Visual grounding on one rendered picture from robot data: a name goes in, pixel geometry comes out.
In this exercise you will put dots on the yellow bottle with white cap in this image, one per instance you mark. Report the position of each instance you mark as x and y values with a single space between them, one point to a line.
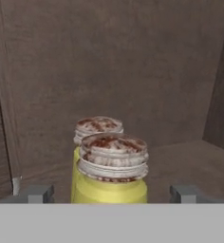
98 125
110 186

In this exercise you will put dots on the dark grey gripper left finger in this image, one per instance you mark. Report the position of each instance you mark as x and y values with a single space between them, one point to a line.
38 193

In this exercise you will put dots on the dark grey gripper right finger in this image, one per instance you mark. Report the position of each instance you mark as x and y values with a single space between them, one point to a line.
185 193

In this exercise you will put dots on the brown wooden cabinet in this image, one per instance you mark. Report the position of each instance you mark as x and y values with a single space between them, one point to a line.
117 69

